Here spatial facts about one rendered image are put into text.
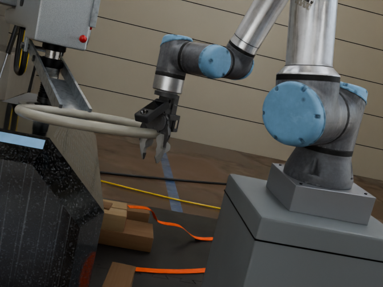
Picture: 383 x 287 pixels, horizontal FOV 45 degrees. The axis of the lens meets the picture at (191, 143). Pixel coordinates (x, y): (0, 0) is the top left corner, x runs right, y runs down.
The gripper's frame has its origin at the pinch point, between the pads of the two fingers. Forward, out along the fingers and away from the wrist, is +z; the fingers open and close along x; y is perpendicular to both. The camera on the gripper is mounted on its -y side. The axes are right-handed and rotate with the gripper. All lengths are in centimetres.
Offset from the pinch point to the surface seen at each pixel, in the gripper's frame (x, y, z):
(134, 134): 0.6, -9.4, -6.7
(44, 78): 67, 18, -14
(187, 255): 42, 132, 78
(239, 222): -33.0, -1.4, 9.4
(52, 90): 55, 12, -11
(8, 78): 297, 195, 7
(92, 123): 8.1, -18.9, -7.9
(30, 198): 37.7, -7.1, 23.9
